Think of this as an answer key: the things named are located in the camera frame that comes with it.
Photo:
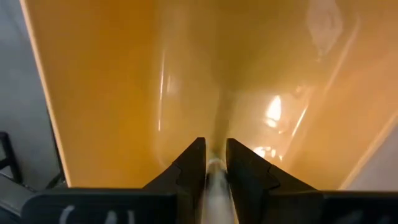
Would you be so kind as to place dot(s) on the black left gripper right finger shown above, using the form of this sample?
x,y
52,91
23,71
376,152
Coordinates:
x,y
280,205

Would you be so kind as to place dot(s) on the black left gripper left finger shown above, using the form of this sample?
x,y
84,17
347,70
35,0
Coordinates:
x,y
140,205

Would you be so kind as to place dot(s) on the black aluminium table frame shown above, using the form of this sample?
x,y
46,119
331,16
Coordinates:
x,y
12,161

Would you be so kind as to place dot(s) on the yellow plastic bin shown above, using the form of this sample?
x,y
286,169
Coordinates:
x,y
109,93

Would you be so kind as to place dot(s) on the brown white marker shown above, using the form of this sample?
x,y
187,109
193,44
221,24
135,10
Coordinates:
x,y
217,193

